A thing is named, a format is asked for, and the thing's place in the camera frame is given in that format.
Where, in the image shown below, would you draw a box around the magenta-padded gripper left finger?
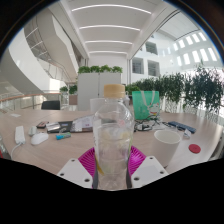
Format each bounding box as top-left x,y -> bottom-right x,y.
57,146 -> 99,190

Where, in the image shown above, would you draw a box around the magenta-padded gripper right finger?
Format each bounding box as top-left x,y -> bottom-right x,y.
126,145 -> 169,190

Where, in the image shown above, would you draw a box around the clear plastic bottle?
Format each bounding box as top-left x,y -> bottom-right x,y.
92,83 -> 135,191

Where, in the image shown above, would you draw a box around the white mug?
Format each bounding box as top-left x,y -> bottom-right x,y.
153,129 -> 182,168

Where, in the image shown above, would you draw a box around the blue and green marker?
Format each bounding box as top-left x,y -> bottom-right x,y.
55,132 -> 72,141

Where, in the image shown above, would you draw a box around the black wallet with cards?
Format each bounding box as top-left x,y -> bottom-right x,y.
46,120 -> 73,134

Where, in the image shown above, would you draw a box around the white paper pouch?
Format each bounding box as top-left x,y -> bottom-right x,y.
71,114 -> 95,134

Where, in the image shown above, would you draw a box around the white computer mouse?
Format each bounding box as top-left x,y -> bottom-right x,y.
30,132 -> 50,146

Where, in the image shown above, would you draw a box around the dark blue flat case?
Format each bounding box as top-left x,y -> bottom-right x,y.
167,120 -> 198,134

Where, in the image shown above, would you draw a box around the small red and black case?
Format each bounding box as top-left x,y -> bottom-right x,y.
36,121 -> 50,129

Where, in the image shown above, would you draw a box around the small white charger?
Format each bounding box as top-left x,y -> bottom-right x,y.
27,125 -> 38,137

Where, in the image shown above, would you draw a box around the green tote bag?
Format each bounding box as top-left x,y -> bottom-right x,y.
131,90 -> 161,121

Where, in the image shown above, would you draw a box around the white power strip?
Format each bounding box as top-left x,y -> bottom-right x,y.
14,125 -> 26,145

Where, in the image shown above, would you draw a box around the black chair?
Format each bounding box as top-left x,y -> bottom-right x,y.
40,100 -> 61,111

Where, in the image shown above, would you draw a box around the white chair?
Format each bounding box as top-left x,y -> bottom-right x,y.
89,97 -> 106,113

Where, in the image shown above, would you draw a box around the clear shaker bottle, white lid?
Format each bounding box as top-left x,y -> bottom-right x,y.
123,91 -> 132,108

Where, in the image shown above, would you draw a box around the potted green plants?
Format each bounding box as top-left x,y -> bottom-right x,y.
59,84 -> 78,106

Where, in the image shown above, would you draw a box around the white cabinet topped with plants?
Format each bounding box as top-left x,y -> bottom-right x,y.
77,65 -> 124,112

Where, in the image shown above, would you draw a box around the row of green plants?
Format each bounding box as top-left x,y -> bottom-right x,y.
124,64 -> 224,114

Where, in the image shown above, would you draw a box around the ceiling light strips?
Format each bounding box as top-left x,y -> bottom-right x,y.
71,3 -> 153,56

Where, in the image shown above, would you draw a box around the white power cable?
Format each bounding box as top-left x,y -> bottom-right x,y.
9,142 -> 23,160

